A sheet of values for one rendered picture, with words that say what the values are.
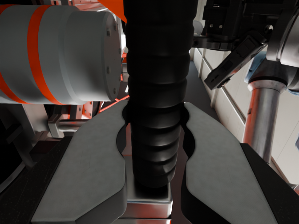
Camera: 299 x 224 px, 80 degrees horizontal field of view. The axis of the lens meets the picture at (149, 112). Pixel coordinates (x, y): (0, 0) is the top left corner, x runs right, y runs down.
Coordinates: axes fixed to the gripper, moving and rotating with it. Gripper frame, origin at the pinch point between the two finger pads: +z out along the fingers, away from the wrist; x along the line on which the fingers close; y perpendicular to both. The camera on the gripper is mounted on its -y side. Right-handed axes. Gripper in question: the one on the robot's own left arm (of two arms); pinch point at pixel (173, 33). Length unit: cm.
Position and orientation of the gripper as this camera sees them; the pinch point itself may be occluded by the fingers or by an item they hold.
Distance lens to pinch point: 41.5
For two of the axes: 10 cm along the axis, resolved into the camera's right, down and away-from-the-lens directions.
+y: 0.2, -8.5, -5.3
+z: -6.9, -3.9, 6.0
